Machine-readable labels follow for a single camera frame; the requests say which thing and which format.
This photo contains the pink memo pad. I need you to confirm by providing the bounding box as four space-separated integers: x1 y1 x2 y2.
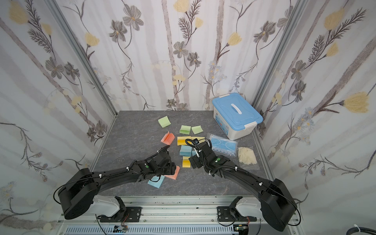
165 165 180 180

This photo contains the small yellow memo pad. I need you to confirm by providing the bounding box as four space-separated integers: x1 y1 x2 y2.
182 156 191 168

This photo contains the blue memo pad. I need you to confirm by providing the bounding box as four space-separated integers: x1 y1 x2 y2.
179 146 193 157
148 175 165 189

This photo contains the torn yellow memo page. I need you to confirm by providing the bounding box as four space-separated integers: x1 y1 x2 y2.
192 137 205 144

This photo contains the large yellow memo pad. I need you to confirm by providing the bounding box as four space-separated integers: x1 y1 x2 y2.
177 136 192 146

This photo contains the torn green memo page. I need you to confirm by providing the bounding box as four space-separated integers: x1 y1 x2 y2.
192 125 203 135

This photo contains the green memo pad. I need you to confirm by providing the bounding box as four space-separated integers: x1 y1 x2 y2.
158 116 171 128
179 125 191 135

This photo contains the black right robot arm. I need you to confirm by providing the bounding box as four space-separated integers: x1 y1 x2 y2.
189 153 298 232

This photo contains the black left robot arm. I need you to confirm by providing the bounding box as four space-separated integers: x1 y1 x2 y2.
57 150 176 220

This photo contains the red memo pad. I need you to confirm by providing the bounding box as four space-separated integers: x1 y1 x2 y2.
161 131 175 145

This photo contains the bag of blue face masks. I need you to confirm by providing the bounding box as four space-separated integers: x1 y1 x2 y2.
208 134 238 156

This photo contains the clear bag with beige contents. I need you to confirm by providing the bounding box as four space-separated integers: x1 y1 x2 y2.
238 147 257 165

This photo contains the white box with blue lid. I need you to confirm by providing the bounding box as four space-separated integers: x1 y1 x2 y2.
212 93 263 141

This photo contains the small circuit board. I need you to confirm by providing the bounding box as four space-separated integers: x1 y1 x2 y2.
113 225 128 233

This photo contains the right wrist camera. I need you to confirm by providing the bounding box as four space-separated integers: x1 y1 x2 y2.
195 142 213 158

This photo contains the aluminium rail frame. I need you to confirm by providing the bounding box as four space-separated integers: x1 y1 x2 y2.
55 195 306 235

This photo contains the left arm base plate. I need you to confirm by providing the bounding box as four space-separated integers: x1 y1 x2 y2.
97 207 142 223

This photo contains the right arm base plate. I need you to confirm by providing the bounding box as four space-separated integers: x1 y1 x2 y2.
216 206 258 222

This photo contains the black cable bottom right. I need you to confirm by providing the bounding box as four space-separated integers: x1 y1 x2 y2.
346 224 376 235

